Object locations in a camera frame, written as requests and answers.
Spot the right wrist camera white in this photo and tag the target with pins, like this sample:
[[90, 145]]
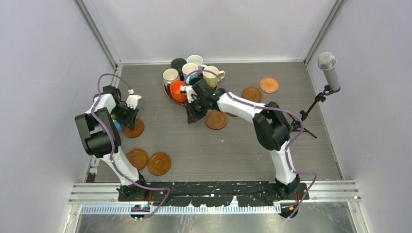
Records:
[[189, 93]]

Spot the silver white mug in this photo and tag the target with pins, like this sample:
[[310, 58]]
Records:
[[169, 76]]

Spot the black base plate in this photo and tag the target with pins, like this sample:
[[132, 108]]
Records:
[[212, 194]]

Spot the white mug rear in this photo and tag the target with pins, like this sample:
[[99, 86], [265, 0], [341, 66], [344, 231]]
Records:
[[197, 60]]

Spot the yellow cream mug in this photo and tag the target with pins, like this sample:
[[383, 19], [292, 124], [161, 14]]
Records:
[[211, 74]]

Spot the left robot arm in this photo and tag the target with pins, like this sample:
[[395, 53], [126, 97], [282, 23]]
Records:
[[101, 138]]

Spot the black mug rear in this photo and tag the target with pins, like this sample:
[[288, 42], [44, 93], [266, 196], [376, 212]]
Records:
[[178, 63]]

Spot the wooden coaster four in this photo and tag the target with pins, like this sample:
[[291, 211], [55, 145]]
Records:
[[138, 158]]

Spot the dark green mug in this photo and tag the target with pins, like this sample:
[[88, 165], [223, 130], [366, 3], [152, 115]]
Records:
[[193, 80]]

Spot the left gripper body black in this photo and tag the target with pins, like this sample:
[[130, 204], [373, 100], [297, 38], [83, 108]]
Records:
[[124, 114]]

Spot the wooden coaster five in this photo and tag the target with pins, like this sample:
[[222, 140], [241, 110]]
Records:
[[159, 164]]

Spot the red round tray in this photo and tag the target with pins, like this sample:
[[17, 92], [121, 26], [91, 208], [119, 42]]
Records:
[[177, 98]]

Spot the colourful toy blocks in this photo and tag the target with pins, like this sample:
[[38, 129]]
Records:
[[118, 126]]

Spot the wooden coaster one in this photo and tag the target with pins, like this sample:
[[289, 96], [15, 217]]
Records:
[[231, 114]]

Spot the silver microphone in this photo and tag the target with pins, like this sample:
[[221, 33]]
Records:
[[327, 63]]

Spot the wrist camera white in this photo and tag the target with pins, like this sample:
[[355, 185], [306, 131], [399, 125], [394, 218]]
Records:
[[132, 99], [189, 93]]

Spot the woven rattan coaster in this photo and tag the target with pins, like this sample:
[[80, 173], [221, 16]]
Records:
[[269, 85]]

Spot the light blue mug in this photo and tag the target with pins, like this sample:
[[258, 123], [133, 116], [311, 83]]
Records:
[[188, 69]]

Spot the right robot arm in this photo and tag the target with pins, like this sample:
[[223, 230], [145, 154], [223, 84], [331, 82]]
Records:
[[271, 126]]

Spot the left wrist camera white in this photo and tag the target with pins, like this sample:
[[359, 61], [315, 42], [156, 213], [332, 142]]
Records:
[[132, 99]]

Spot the wooden coaster six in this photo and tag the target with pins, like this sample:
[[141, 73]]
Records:
[[252, 94]]

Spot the wooden coaster two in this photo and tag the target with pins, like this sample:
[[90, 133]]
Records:
[[216, 120]]

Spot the wooden coaster three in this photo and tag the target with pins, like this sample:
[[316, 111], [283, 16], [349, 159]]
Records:
[[136, 131]]

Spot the orange black mug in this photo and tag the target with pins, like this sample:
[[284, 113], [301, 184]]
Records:
[[174, 87]]

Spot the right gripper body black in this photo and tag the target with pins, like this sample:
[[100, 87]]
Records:
[[197, 108]]

